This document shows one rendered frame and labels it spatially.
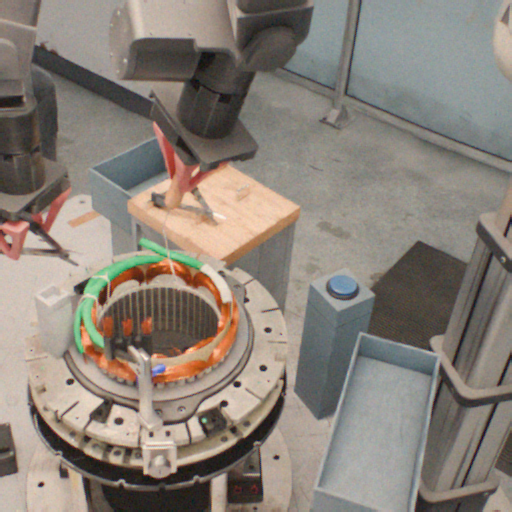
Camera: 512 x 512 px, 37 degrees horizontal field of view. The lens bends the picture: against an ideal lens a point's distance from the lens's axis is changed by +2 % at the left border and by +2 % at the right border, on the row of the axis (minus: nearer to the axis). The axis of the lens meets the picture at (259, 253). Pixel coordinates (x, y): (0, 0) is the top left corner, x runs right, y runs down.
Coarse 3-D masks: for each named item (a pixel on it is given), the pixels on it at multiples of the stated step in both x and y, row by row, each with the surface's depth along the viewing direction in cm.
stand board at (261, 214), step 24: (144, 192) 122; (216, 192) 123; (264, 192) 124; (144, 216) 119; (168, 216) 118; (192, 216) 118; (216, 216) 118; (240, 216) 119; (264, 216) 119; (288, 216) 120; (192, 240) 114; (216, 240) 114; (240, 240) 114; (264, 240) 118
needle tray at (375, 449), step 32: (384, 352) 102; (416, 352) 100; (352, 384) 100; (384, 384) 100; (416, 384) 101; (352, 416) 96; (384, 416) 97; (416, 416) 97; (352, 448) 93; (384, 448) 93; (416, 448) 93; (320, 480) 87; (352, 480) 89; (384, 480) 90; (416, 480) 85
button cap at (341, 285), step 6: (336, 276) 113; (342, 276) 113; (330, 282) 112; (336, 282) 112; (342, 282) 112; (348, 282) 112; (354, 282) 112; (330, 288) 112; (336, 288) 111; (342, 288) 111; (348, 288) 111; (354, 288) 111; (336, 294) 111; (342, 294) 111; (348, 294) 111
